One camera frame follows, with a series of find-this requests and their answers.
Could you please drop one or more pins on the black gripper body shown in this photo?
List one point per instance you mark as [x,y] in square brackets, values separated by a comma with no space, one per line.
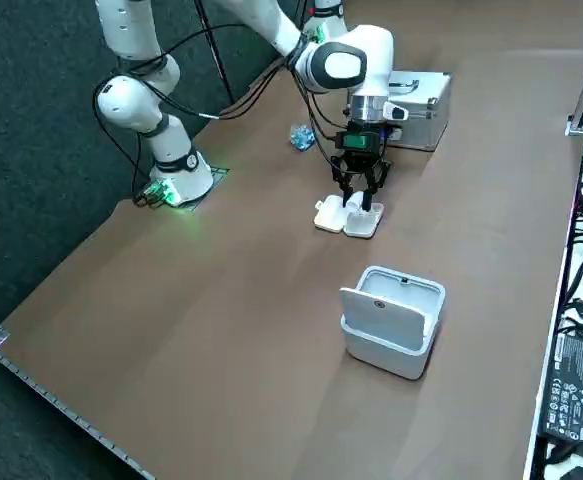
[358,142]

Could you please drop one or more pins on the small white medicine bottle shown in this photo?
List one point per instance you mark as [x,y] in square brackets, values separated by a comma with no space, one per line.
[355,204]

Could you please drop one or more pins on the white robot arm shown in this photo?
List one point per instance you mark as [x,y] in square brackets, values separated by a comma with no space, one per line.
[341,65]
[327,10]

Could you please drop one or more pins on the white open pill box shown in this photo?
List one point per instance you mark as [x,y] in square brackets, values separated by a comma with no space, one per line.
[328,217]

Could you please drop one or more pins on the silver aluminium medicine case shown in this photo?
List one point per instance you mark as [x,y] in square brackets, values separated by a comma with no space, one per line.
[426,117]

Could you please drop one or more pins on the blue white capsule packet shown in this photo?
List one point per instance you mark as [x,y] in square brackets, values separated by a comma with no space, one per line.
[302,136]

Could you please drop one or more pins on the white bin with open lid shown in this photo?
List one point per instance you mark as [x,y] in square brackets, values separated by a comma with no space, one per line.
[386,330]

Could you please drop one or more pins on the black labelled power adapter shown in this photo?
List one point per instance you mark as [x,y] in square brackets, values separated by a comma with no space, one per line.
[576,390]

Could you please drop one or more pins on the aluminium table edge rail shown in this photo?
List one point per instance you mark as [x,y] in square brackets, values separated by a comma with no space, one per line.
[46,395]

